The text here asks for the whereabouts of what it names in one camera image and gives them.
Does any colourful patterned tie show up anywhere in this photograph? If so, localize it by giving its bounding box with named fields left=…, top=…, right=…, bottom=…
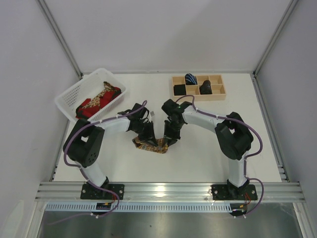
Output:
left=132, top=137, right=168, bottom=154

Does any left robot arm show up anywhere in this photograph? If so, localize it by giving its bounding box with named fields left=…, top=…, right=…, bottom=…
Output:
left=63, top=100, right=158, bottom=192

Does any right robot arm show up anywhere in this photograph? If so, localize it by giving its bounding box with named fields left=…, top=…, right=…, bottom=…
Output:
left=161, top=99, right=254, bottom=200

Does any rolled black tie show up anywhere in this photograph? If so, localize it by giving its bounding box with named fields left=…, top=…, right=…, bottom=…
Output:
left=173, top=84, right=186, bottom=96

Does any rolled blue striped tie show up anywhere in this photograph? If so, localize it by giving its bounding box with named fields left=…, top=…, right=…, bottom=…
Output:
left=184, top=73, right=198, bottom=85

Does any rolled dark brown tie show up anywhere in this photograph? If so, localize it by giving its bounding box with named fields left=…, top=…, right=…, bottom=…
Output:
left=199, top=80, right=212, bottom=95

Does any beige patterned tie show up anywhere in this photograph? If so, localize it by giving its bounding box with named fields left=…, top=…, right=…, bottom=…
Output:
left=82, top=81, right=117, bottom=109

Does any red tie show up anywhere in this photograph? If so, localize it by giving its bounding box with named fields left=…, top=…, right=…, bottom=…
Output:
left=75, top=87, right=121, bottom=119

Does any white plastic basket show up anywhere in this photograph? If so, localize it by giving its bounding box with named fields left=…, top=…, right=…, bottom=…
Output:
left=54, top=68, right=128, bottom=122

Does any white slotted cable duct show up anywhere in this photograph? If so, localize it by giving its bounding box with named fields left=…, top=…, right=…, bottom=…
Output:
left=45, top=202, right=232, bottom=213

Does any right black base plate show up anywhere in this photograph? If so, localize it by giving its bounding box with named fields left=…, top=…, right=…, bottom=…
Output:
left=211, top=184, right=258, bottom=201

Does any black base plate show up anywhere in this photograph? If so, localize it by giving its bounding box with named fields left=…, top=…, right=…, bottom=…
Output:
left=80, top=183, right=124, bottom=200
left=211, top=184, right=258, bottom=201

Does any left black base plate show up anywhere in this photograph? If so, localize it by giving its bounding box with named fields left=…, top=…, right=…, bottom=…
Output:
left=80, top=183, right=124, bottom=200

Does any aluminium mounting rail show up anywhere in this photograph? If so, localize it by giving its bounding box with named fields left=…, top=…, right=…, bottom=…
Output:
left=35, top=181, right=305, bottom=203

